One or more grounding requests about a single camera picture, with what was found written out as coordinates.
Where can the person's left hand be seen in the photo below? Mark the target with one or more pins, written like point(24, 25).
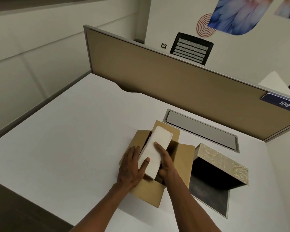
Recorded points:
point(129, 171)

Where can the person's right forearm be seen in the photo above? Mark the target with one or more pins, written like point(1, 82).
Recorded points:
point(193, 207)

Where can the person's right hand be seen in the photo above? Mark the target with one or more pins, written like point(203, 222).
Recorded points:
point(168, 166)

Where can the white tissue stack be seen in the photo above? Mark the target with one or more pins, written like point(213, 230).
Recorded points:
point(154, 154)

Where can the blue number sign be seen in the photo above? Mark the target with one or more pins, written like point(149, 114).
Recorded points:
point(280, 103)

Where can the long beige partition panel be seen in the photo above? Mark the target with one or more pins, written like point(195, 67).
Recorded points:
point(183, 86)

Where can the wall socket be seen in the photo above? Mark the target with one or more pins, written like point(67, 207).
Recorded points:
point(163, 45)

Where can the large white side divider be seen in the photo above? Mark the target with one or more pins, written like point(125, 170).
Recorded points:
point(285, 181)

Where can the small white desk divider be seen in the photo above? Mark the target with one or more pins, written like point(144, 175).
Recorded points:
point(274, 83)

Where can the brown cardboard box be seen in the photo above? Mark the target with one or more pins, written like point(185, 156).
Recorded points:
point(183, 161)

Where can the beige patterned tissue box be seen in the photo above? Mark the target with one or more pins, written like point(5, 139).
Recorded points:
point(222, 161)

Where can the person's left forearm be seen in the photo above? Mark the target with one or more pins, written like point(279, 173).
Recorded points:
point(101, 210)

